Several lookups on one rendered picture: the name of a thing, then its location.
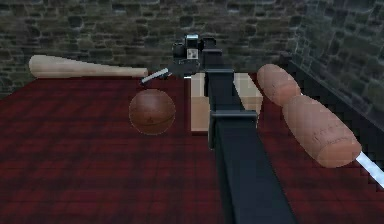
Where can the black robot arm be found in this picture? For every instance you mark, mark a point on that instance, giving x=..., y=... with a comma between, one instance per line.
x=240, y=160

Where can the dark red bed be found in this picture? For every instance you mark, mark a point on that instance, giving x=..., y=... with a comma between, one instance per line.
x=83, y=160

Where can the pale wooden baseball bat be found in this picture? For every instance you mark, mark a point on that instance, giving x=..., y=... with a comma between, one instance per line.
x=66, y=67

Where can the short salmon bolster pillow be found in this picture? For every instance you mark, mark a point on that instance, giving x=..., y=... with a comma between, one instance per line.
x=278, y=83

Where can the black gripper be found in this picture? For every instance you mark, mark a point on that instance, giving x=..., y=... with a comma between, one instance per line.
x=181, y=66

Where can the beige rectangular pillow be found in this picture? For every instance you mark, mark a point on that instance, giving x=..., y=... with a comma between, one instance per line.
x=200, y=110

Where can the brown basketball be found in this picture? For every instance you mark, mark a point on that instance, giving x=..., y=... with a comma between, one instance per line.
x=152, y=111

